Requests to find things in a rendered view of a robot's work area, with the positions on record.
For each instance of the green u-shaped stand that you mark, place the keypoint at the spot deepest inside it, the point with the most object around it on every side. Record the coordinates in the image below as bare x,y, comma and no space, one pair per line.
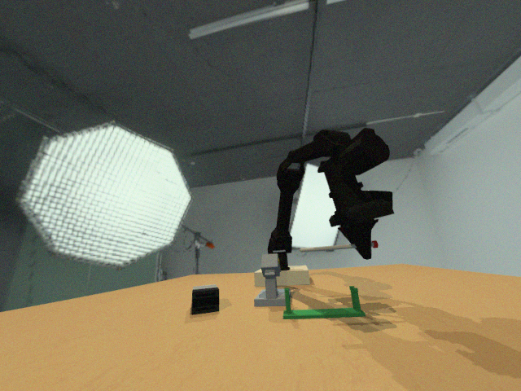
324,313

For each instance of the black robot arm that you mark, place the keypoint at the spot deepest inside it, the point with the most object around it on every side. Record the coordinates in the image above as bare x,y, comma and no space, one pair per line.
350,157

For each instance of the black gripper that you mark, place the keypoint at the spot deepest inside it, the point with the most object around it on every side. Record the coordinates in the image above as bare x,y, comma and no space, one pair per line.
356,219

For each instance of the grey cylinder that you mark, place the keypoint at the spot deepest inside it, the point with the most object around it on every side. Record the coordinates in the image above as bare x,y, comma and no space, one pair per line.
374,244

